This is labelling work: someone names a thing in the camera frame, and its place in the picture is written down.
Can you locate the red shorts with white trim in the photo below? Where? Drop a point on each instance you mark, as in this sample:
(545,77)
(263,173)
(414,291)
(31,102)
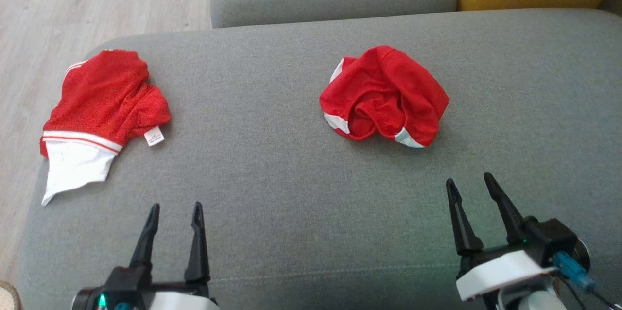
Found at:
(388,86)

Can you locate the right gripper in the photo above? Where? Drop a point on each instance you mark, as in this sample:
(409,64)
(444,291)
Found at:
(500,271)

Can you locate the left camera blue connector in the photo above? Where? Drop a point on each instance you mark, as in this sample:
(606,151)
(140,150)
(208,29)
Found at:
(124,306)

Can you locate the grey sofa seat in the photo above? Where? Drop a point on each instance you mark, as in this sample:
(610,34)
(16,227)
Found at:
(291,193)

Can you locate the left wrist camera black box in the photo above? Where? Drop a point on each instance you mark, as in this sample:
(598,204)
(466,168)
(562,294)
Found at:
(87,300)

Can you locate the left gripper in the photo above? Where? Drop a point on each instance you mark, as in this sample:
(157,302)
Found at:
(131,288)

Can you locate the camera blue connector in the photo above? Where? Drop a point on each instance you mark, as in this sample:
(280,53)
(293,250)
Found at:
(573,271)
(124,306)

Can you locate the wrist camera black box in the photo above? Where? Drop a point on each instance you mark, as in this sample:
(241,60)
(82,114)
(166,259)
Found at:
(554,239)
(87,300)

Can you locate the red and white basketball jersey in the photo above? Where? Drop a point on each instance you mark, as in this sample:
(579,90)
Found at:
(102,96)

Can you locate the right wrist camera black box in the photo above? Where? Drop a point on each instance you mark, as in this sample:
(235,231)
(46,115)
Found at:
(554,239)

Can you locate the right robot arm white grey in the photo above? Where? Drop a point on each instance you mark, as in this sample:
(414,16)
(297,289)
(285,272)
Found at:
(534,302)

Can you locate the right camera blue connector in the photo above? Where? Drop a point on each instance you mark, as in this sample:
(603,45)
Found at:
(573,271)

